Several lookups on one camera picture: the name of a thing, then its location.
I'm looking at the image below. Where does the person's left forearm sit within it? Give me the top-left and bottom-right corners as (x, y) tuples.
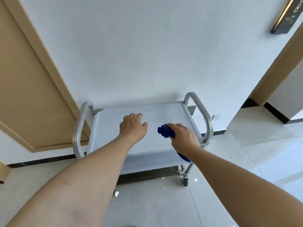
(5, 134), (136, 227)

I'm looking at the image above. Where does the person's left hand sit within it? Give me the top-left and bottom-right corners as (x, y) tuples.
(119, 113), (149, 142)

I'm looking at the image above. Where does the person's right forearm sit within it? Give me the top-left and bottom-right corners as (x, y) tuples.
(176, 145), (303, 227)

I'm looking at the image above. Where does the tan wooden door frame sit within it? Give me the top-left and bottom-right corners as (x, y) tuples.
(249, 26), (303, 107)

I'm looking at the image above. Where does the blue cleaning cloth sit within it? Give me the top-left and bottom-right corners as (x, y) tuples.
(157, 124), (192, 163)

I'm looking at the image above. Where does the person's right hand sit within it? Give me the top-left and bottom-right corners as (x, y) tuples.
(167, 123), (199, 155)

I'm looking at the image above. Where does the stainless steel service cart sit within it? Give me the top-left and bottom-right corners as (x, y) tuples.
(72, 92), (214, 196)

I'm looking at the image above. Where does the dark wall sign plate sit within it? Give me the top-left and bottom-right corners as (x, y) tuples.
(270, 0), (303, 35)

